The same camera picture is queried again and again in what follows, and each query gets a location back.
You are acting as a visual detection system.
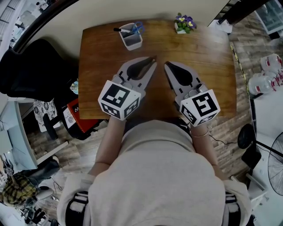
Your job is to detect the black floor fan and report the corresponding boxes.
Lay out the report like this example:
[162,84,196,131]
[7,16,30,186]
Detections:
[237,123,283,196]

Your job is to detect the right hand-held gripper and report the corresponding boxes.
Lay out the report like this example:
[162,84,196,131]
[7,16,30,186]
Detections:
[164,61,221,128]

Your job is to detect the white pen holder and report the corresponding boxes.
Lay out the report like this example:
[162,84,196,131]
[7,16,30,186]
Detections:
[119,22,143,52]

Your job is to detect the black office chair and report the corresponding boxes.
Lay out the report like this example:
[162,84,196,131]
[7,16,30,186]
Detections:
[0,38,80,141]

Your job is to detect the black white shoulder strap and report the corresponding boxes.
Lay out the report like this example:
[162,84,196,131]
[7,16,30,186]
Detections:
[224,190,242,226]
[65,190,89,226]

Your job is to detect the potted plant with purple flowers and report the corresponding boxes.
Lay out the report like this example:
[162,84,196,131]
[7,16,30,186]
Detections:
[173,12,198,35]

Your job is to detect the small pastel figurine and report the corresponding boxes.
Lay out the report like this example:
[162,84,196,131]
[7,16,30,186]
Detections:
[70,79,80,94]

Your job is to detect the white printed card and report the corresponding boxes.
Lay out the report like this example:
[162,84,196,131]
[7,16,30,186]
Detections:
[62,108,76,130]

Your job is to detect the wooden table with black legs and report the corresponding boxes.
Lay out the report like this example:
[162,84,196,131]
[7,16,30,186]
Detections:
[78,19,237,120]

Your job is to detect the clear water jug red label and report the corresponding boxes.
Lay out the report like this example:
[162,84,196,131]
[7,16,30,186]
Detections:
[270,69,283,92]
[247,75,275,98]
[260,53,283,72]

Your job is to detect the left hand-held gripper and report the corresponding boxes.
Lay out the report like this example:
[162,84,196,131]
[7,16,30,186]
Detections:
[97,56,158,121]

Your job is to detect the red book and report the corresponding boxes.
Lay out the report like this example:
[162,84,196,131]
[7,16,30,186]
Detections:
[66,98,99,135]

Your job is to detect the white table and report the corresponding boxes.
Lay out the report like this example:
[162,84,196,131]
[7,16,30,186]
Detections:
[249,92,283,226]

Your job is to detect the black floor cable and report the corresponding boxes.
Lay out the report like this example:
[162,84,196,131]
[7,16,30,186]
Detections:
[208,132,240,146]

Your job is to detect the person's grey sweatshirt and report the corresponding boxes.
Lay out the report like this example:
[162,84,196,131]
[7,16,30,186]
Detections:
[57,120,253,226]

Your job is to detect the thin metal bracelet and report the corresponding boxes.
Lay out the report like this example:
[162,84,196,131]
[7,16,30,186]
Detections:
[191,130,210,138]

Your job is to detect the person's left forearm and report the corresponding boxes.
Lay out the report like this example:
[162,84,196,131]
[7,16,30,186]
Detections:
[88,117,127,177]

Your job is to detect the white desk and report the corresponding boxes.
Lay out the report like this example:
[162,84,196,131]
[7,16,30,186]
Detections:
[0,98,69,171]

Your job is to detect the blue scissors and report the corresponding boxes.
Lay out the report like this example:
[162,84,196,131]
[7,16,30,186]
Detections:
[130,21,145,35]

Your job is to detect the black white floral cushion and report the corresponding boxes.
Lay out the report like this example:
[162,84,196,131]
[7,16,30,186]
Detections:
[33,99,58,128]

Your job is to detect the black pouch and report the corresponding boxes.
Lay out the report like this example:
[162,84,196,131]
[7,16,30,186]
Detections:
[241,144,262,170]

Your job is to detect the person's right forearm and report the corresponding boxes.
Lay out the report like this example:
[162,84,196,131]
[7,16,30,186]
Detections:
[190,124,224,180]

